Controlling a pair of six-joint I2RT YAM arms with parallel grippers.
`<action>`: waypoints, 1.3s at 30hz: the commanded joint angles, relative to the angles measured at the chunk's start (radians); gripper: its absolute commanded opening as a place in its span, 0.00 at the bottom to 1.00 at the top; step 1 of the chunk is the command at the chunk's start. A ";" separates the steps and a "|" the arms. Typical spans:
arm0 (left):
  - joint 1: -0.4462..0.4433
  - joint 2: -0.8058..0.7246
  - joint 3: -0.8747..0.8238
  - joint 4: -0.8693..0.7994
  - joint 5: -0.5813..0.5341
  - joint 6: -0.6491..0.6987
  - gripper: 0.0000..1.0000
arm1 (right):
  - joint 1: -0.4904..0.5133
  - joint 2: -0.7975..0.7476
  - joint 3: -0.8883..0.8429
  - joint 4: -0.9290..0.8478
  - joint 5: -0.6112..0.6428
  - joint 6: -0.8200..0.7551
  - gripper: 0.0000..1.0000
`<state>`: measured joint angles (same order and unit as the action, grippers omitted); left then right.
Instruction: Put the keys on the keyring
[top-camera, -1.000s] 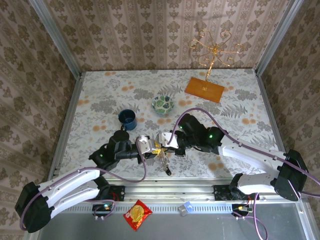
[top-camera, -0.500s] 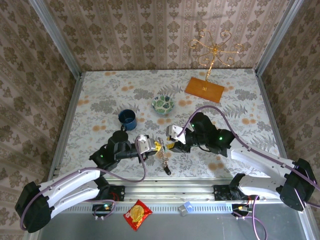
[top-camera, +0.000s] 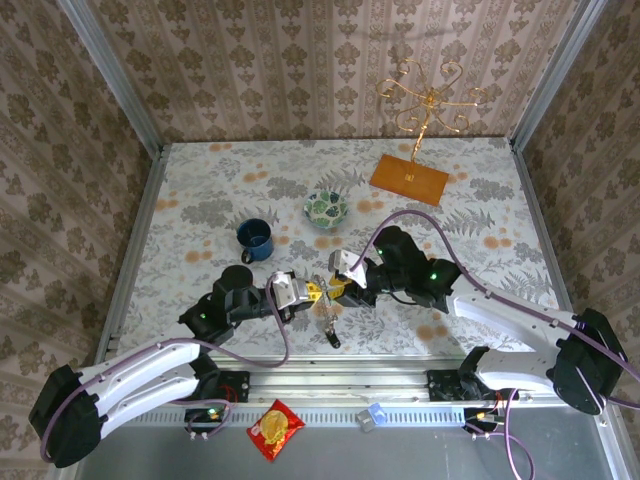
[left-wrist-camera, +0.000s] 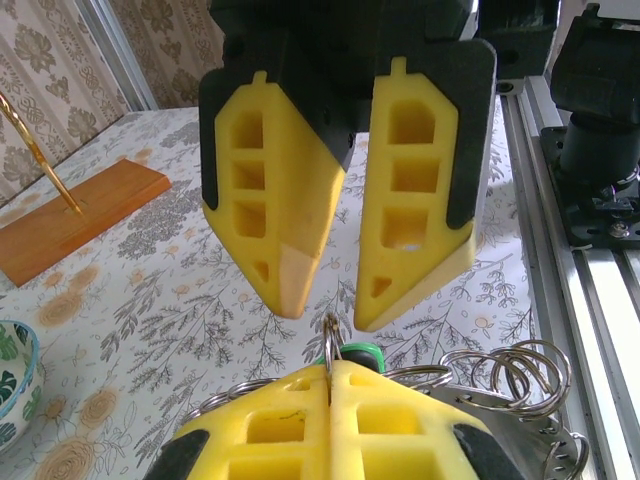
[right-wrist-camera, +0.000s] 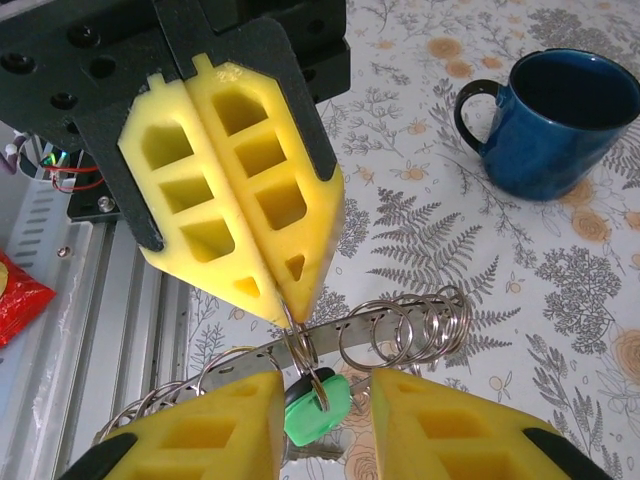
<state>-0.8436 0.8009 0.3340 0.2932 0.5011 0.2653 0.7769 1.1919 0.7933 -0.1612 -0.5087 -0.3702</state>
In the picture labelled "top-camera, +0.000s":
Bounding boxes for aluminium table side rail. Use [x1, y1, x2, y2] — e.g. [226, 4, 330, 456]
[508, 138, 576, 314]
[94, 144, 169, 369]

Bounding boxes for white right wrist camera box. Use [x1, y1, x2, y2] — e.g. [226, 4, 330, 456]
[328, 249, 370, 290]

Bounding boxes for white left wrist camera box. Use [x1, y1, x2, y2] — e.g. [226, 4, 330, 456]
[269, 270, 310, 310]

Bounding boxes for grey slotted cable duct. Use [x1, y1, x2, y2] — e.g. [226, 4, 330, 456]
[89, 405, 469, 427]

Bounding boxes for small black controller board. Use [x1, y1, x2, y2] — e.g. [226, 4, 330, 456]
[462, 405, 507, 441]
[183, 405, 235, 442]

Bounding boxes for small blue silver packet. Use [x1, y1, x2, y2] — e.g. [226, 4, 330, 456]
[355, 403, 387, 434]

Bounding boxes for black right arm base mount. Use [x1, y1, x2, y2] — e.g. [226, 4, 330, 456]
[426, 368, 521, 402]

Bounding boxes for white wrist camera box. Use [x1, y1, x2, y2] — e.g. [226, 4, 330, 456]
[269, 270, 310, 310]
[328, 249, 370, 290]

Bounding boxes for dark blue enamel mug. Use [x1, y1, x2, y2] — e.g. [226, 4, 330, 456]
[235, 218, 275, 265]

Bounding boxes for aluminium front mounting rail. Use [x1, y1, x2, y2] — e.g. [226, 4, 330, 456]
[69, 355, 569, 404]

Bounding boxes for gold hook stand wooden base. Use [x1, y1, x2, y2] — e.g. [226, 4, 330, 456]
[368, 58, 489, 208]

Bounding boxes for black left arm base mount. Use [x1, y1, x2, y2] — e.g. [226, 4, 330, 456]
[161, 370, 251, 404]

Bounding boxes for green leaf pattern bowl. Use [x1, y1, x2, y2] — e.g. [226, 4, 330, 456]
[302, 190, 351, 231]

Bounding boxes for aluminium frame post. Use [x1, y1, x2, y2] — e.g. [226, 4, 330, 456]
[57, 0, 166, 157]
[508, 0, 610, 150]

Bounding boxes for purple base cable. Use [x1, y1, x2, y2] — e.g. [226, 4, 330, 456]
[502, 388, 537, 480]

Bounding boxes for red snack packet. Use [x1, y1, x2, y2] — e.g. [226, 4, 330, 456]
[246, 398, 307, 464]

